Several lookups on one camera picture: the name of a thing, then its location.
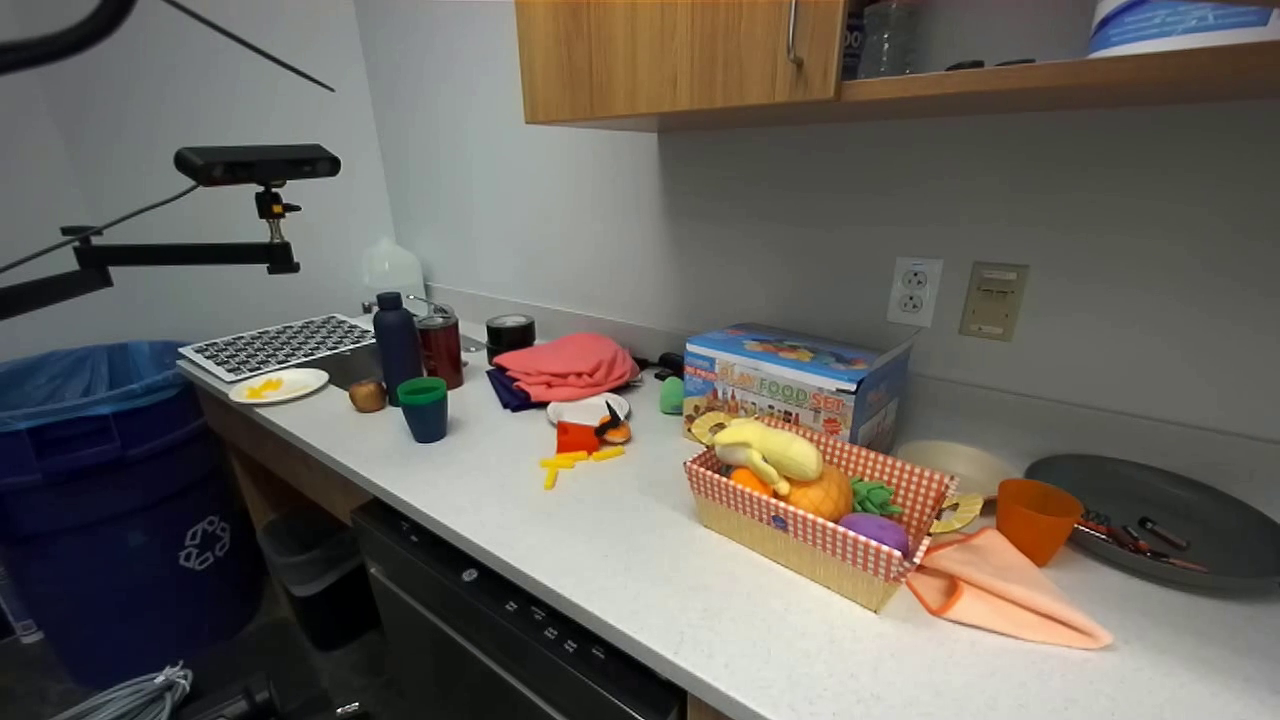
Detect orange plastic cup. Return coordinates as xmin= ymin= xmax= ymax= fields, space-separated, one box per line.
xmin=995 ymin=477 xmax=1086 ymax=569

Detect black and white calibration board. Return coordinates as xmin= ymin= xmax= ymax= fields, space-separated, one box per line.
xmin=178 ymin=313 xmax=377 ymax=384

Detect orange plush pineapple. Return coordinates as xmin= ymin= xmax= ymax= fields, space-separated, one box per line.
xmin=784 ymin=464 xmax=855 ymax=524

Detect green plush leaves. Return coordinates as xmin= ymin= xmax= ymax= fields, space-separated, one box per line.
xmin=849 ymin=477 xmax=905 ymax=520

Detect toy food set box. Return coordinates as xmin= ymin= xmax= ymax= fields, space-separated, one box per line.
xmin=682 ymin=322 xmax=917 ymax=454

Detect coil of grey cable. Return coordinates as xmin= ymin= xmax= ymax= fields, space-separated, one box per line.
xmin=48 ymin=661 xmax=194 ymax=720

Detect blue cup with green rim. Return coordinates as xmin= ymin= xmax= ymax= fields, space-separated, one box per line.
xmin=397 ymin=376 xmax=450 ymax=445

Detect wooden wall cupboard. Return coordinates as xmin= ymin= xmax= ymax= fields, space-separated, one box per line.
xmin=515 ymin=0 xmax=1280 ymax=133

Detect dark blue bottle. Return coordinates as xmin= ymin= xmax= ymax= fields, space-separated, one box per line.
xmin=373 ymin=291 xmax=425 ymax=407

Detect small white plate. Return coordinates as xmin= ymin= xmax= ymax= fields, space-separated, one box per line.
xmin=545 ymin=392 xmax=632 ymax=429

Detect black tape roll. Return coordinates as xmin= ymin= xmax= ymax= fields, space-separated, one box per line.
xmin=485 ymin=313 xmax=537 ymax=364

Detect purple plush fruit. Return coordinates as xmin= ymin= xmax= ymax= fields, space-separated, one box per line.
xmin=837 ymin=511 xmax=912 ymax=558

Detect dark purple cloth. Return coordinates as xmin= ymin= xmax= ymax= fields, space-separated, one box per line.
xmin=486 ymin=367 xmax=547 ymax=413

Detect white tub with blue label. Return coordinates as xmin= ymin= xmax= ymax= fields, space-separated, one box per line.
xmin=1087 ymin=0 xmax=1280 ymax=59

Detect large grey plate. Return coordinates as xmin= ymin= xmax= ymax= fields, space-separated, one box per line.
xmin=1024 ymin=453 xmax=1280 ymax=592

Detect black dishwasher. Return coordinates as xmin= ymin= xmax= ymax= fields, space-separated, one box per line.
xmin=349 ymin=497 xmax=692 ymax=720

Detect clear plastic jug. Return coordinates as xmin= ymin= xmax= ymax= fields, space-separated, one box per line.
xmin=361 ymin=237 xmax=429 ymax=314

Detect black cable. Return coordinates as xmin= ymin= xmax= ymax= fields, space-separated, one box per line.
xmin=0 ymin=0 xmax=139 ymax=77

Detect basket with checkered lining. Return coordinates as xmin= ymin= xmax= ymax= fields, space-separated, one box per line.
xmin=683 ymin=417 xmax=960 ymax=614

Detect yellow plush banana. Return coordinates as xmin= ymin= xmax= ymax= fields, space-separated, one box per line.
xmin=711 ymin=417 xmax=826 ymax=499

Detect wooden cupboard door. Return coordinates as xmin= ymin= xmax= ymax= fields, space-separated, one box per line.
xmin=515 ymin=0 xmax=849 ymax=126

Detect orange cloth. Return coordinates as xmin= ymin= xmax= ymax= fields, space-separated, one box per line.
xmin=905 ymin=526 xmax=1115 ymax=652

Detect camera on mount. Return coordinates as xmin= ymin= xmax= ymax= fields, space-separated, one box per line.
xmin=0 ymin=144 xmax=343 ymax=322

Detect white wall socket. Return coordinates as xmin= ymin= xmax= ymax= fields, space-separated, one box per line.
xmin=886 ymin=256 xmax=945 ymax=330

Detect small black waste bin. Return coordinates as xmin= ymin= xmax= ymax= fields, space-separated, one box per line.
xmin=257 ymin=505 xmax=382 ymax=653

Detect beige bowl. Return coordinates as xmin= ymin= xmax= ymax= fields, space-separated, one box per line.
xmin=894 ymin=438 xmax=1022 ymax=502

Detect clear plastic jar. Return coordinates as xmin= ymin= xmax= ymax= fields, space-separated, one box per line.
xmin=859 ymin=0 xmax=922 ymax=80

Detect dark red tumbler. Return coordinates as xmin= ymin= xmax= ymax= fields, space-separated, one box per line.
xmin=416 ymin=313 xmax=466 ymax=391

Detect folded pink cloth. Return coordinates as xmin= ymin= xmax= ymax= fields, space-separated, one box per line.
xmin=491 ymin=332 xmax=642 ymax=405

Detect blue recycling bin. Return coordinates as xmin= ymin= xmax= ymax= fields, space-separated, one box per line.
xmin=0 ymin=340 xmax=267 ymax=692

